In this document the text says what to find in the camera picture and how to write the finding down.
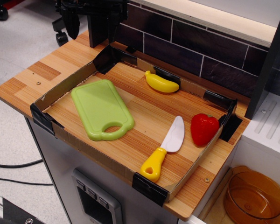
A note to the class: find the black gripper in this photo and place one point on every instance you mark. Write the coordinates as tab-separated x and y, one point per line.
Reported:
70	9

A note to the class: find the toy knife yellow handle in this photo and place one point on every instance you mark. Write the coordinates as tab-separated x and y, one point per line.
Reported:
151	168

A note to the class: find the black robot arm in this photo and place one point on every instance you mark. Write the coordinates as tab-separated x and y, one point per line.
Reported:
103	17

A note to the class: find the green plastic cutting board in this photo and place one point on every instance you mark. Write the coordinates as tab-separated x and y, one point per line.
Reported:
102	110

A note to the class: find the cardboard fence with black tape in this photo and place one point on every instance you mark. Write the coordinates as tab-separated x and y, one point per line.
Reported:
187	174

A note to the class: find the black chair caster wheel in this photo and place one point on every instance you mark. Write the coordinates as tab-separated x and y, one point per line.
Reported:
61	37

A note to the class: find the black caster wheel far left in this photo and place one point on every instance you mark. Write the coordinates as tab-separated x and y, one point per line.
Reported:
3	13

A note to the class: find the yellow toy banana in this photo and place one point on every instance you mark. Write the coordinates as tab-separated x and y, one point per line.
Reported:
160	84

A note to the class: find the red toy strawberry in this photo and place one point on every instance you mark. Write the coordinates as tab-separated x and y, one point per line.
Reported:
203	128

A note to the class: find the grey toy oven front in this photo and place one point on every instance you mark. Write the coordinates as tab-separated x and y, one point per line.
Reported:
98	205

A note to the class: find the white toy sink drainboard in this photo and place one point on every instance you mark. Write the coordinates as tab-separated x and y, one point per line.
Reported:
264	128

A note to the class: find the orange transparent plastic bowl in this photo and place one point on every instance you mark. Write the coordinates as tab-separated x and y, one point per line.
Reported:
252	198

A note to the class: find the dark grey vertical post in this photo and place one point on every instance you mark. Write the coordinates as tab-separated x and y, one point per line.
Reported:
266	77

